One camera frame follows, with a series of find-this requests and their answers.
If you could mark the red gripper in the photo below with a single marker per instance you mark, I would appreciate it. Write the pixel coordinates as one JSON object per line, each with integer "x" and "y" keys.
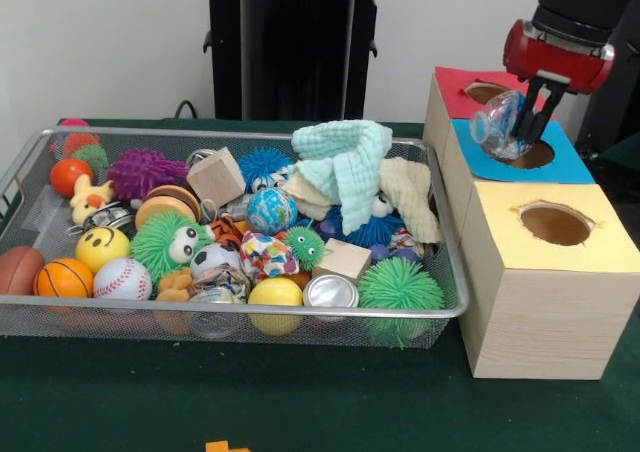
{"x": 555, "y": 57}

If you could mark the clear plastic packet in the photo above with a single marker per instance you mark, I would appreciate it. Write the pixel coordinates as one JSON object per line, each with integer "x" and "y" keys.
{"x": 495, "y": 122}

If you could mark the cream muslin cloth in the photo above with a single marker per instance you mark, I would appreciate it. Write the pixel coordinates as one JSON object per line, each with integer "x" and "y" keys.
{"x": 408, "y": 194}

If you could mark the mint green cloth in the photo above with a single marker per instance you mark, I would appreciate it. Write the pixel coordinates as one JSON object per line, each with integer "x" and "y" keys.
{"x": 345, "y": 162}

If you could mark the purple spiky toy with eyes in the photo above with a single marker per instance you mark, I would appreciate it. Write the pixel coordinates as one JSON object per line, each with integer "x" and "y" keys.
{"x": 145, "y": 172}

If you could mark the green spiky ball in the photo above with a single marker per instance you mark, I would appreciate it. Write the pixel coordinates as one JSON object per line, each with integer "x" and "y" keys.
{"x": 160, "y": 244}
{"x": 400, "y": 287}

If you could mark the black can with silver top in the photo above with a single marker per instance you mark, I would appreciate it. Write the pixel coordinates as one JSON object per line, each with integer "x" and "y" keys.
{"x": 110, "y": 218}

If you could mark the yellow duck toy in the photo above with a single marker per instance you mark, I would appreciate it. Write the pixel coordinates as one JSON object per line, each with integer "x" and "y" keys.
{"x": 88, "y": 197}

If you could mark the clear mesh bin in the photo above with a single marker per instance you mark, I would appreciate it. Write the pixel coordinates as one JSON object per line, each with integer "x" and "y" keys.
{"x": 420, "y": 157}

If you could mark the wooden box with three holes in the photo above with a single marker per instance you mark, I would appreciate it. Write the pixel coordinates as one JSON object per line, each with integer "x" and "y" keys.
{"x": 540, "y": 312}

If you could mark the plain wooden cube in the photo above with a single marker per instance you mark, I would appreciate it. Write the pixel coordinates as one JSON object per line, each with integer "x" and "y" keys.
{"x": 215, "y": 177}

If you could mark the dark green tablecloth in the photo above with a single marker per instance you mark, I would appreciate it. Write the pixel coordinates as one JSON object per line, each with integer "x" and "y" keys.
{"x": 300, "y": 402}

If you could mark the toy hamburger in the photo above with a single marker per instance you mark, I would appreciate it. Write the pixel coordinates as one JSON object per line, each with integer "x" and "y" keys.
{"x": 165, "y": 204}

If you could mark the white baseball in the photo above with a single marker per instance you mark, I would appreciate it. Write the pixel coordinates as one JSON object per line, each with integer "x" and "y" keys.
{"x": 123, "y": 279}

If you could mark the yellow smiley ball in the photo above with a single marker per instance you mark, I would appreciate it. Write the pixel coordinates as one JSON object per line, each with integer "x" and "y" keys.
{"x": 103, "y": 249}

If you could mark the small orange basketball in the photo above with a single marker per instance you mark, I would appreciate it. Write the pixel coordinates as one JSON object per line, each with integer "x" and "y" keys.
{"x": 64, "y": 278}

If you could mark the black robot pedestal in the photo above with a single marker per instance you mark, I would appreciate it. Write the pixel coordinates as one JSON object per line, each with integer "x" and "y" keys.
{"x": 300, "y": 52}

